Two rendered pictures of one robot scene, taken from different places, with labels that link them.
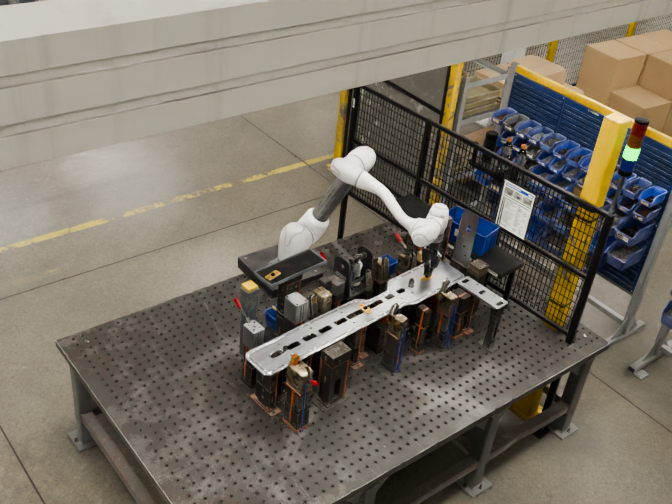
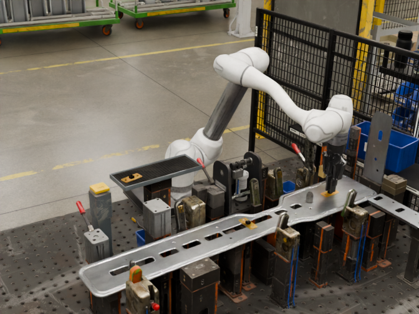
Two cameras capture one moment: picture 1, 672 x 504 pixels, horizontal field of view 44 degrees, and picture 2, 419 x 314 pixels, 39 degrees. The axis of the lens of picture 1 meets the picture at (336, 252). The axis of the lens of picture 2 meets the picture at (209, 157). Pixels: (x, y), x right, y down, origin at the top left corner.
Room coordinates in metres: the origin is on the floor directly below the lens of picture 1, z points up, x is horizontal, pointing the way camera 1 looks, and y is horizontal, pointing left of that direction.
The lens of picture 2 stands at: (1.28, -0.38, 2.29)
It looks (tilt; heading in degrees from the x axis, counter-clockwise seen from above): 26 degrees down; 10
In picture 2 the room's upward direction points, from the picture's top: 2 degrees clockwise
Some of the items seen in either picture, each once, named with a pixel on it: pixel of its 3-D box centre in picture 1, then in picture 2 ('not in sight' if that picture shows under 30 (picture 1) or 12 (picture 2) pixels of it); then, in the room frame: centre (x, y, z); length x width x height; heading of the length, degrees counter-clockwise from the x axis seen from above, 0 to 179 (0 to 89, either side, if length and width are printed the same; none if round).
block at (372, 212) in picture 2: (456, 313); (368, 238); (3.60, -0.69, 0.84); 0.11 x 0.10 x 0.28; 45
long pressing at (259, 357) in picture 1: (363, 311); (245, 227); (3.33, -0.17, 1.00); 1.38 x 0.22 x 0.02; 135
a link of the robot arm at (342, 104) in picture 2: (437, 218); (338, 113); (3.67, -0.50, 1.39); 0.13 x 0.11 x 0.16; 155
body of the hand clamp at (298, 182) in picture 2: (402, 280); (302, 202); (3.80, -0.39, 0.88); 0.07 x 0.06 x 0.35; 45
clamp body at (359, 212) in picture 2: (443, 319); (351, 243); (3.49, -0.61, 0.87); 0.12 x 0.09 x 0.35; 45
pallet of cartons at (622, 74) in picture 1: (644, 103); not in sight; (7.62, -2.80, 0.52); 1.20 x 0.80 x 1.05; 128
